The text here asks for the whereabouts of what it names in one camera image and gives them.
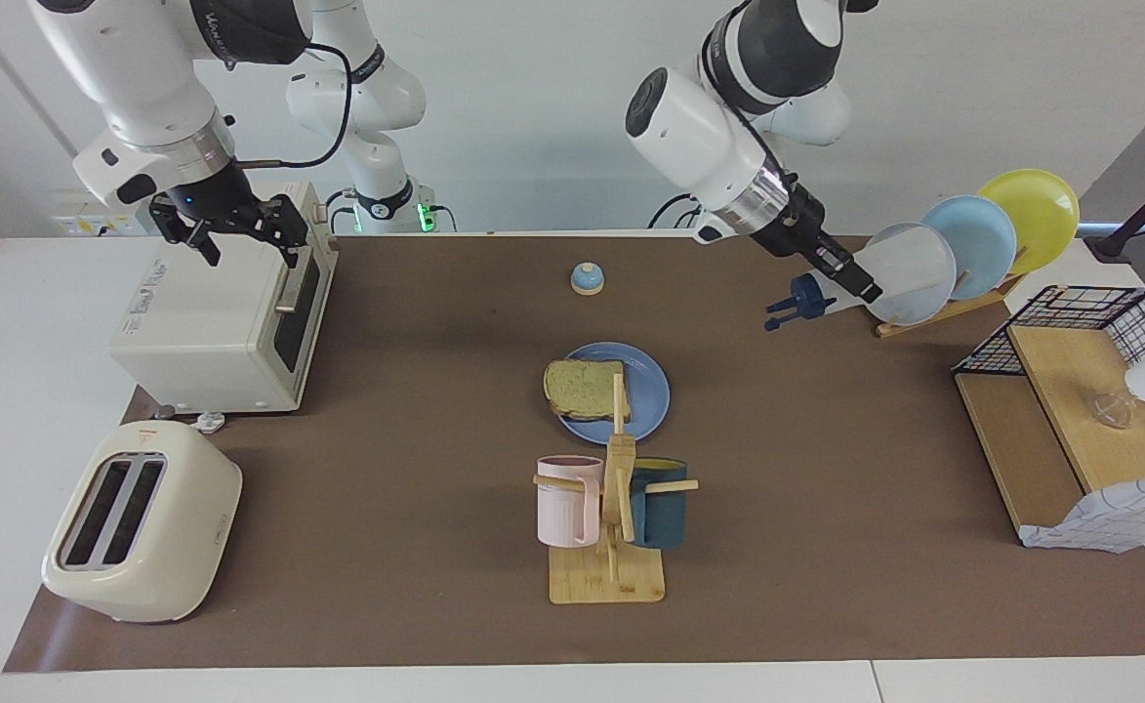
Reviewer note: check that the translucent squeeze bottle blue cap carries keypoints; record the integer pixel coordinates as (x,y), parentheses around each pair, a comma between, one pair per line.
(806,298)

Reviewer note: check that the white wall socket box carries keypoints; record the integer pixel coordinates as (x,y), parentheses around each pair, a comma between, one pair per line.
(74,223)

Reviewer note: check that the pink ribbed mug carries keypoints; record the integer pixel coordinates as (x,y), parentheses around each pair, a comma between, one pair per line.
(562,508)

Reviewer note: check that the white toaster oven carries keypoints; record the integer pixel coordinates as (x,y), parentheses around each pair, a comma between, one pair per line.
(201,332)

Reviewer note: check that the wooden plate rack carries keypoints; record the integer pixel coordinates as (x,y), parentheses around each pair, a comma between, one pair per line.
(933,320)

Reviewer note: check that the small blue bell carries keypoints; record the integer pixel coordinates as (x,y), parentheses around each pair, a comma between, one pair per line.
(587,283)

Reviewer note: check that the cream two-slot toaster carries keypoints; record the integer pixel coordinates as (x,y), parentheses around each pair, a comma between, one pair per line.
(191,527)

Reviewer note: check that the brown table mat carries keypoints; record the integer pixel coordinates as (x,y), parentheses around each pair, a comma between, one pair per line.
(387,508)

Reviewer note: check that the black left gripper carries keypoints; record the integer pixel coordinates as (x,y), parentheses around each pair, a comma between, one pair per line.
(792,220)

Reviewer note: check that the white power plug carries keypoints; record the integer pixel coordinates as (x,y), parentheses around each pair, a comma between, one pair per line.
(208,422)

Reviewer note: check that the pale grey plate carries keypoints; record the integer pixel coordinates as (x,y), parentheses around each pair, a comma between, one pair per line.
(933,283)

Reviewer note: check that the periwinkle blue plate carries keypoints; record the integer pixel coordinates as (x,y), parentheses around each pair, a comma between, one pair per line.
(650,391)

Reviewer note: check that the small clear glass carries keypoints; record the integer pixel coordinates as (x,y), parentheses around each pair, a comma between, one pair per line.
(1114,408)

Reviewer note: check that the dark teal mug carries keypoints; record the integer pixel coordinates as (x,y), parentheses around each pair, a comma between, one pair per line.
(660,517)

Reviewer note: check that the wooden mug tree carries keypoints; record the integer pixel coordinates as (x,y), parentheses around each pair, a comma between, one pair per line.
(606,581)

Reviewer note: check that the yellow plate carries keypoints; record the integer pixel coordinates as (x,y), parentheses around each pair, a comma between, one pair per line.
(1036,215)

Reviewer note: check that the wooden box with mesh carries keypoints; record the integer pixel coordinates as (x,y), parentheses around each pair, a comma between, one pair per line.
(1109,517)

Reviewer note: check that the toasted bread slice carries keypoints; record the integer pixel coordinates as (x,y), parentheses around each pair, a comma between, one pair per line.
(587,391)

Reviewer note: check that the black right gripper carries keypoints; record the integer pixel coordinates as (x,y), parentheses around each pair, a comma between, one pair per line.
(206,195)

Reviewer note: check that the light blue plate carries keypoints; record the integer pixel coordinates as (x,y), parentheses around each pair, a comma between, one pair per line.
(977,239)

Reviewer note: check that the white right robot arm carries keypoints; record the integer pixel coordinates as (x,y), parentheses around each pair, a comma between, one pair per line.
(143,68)

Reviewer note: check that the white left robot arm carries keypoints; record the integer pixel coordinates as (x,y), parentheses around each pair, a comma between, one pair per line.
(699,127)

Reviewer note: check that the wooden shelf box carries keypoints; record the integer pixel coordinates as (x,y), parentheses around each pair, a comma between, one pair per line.
(1070,391)

